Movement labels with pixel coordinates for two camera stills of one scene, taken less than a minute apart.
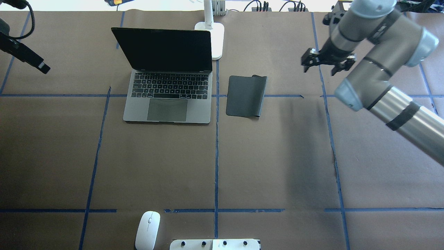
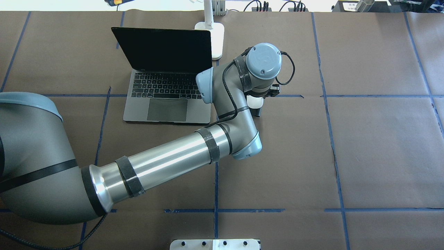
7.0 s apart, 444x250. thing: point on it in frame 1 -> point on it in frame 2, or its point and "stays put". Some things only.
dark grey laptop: x=171 y=80 stays put
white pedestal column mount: x=215 y=244 stays put
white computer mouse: x=147 y=230 -> x=254 y=102
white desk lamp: x=216 y=29 stays put
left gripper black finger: x=22 y=52 -> x=273 y=91
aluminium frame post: x=218 y=7 stays put
